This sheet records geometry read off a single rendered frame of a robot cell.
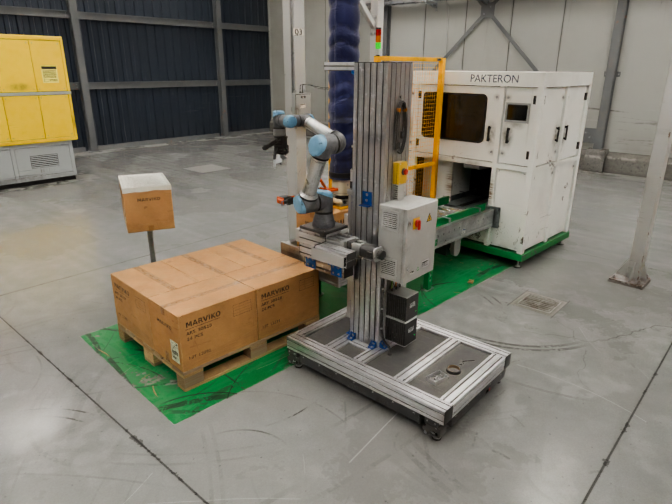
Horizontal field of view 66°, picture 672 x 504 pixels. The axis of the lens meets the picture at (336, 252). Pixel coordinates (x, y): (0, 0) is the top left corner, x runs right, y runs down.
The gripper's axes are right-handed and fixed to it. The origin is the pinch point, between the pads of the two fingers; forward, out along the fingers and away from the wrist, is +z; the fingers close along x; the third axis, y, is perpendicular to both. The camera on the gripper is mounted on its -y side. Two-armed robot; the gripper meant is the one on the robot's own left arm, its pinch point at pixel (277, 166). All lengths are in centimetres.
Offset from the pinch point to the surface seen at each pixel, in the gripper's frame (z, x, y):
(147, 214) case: 62, 81, -142
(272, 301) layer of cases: 98, 2, -7
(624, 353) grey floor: 139, 43, 251
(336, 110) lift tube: -31, 73, 27
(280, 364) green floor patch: 139, -15, 2
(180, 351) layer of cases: 109, -58, -51
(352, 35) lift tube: -83, 75, 38
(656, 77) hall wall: -46, 783, 521
